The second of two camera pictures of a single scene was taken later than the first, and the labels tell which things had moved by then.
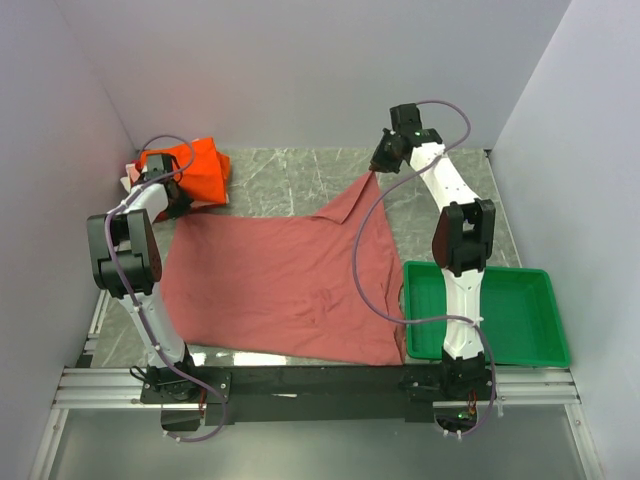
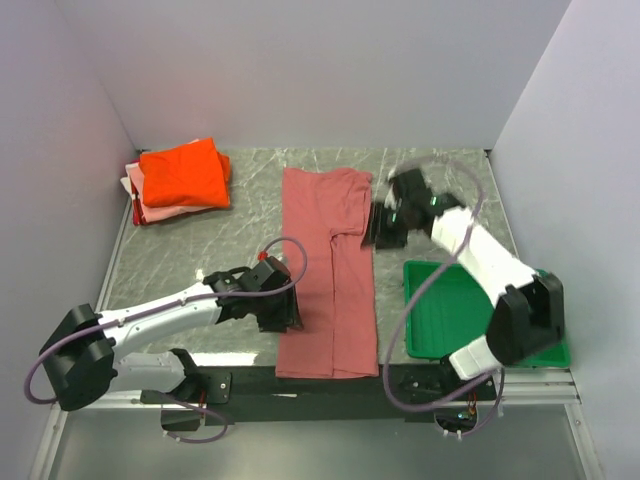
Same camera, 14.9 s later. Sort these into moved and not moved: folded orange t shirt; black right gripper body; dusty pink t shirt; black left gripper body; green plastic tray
Moved: black left gripper body; black right gripper body; dusty pink t shirt
Not moved: green plastic tray; folded orange t shirt
